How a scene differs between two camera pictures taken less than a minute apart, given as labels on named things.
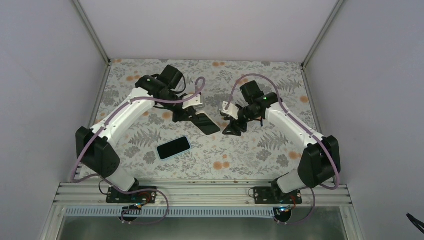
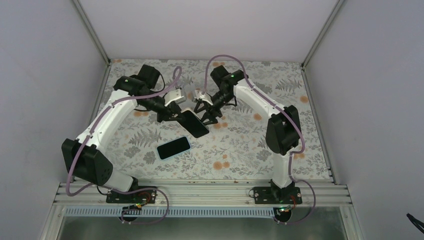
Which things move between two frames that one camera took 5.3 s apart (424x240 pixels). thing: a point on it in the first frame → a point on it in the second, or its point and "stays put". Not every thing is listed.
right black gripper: (233, 126) → (208, 116)
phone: (173, 147) stays put
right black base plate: (271, 195) stays put
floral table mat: (260, 152) stays put
